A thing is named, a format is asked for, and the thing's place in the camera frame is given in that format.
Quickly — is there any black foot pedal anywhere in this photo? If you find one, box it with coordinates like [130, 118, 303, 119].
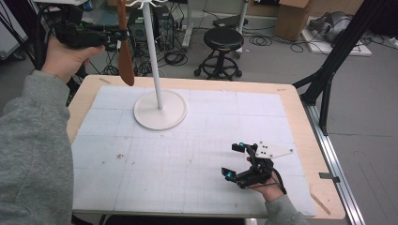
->
[212, 14, 249, 29]

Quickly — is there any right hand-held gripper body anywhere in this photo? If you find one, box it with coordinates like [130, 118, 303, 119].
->
[236, 142, 295, 189]

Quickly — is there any white metal stand leg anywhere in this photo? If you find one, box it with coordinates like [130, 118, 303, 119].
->
[235, 0, 251, 59]
[182, 0, 194, 50]

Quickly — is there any black round stool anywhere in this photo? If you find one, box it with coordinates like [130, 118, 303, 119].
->
[193, 26, 245, 82]

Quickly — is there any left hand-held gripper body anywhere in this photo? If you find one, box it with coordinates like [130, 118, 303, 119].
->
[54, 20, 111, 50]

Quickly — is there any black cable coil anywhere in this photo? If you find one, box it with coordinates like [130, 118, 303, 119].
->
[289, 41, 310, 53]
[163, 50, 189, 67]
[248, 33, 273, 48]

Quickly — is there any brown wooden rice paddle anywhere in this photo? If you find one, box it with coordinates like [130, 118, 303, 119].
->
[116, 0, 136, 87]

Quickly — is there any black tape strip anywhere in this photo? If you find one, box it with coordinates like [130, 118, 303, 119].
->
[318, 172, 341, 184]

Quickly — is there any thin wooden strip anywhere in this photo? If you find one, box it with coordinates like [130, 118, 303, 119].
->
[309, 191, 331, 217]

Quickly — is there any person's left hand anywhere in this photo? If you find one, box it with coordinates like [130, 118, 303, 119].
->
[41, 35, 106, 83]

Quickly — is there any aluminium rail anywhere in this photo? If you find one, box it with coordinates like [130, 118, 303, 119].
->
[304, 102, 366, 225]

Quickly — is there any black computer tower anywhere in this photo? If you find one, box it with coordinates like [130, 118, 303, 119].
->
[152, 5, 175, 52]
[127, 8, 150, 53]

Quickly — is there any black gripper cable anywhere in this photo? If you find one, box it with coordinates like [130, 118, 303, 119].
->
[271, 168, 288, 195]
[33, 3, 65, 71]

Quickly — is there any white flat board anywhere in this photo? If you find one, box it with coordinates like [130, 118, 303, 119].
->
[301, 29, 374, 57]

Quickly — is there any white cabinet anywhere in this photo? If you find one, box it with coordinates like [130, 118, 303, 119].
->
[0, 0, 29, 61]

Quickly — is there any white grid mat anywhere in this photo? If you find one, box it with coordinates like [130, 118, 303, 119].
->
[70, 85, 317, 218]

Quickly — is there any brown cardboard box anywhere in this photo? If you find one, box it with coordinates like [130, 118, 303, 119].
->
[274, 0, 314, 42]

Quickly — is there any person's right hand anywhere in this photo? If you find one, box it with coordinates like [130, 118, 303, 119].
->
[248, 174, 286, 203]

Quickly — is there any white hook stand rack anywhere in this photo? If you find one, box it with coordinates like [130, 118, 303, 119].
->
[124, 0, 189, 131]

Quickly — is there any grey bag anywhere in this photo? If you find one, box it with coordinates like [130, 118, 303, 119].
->
[307, 10, 354, 44]

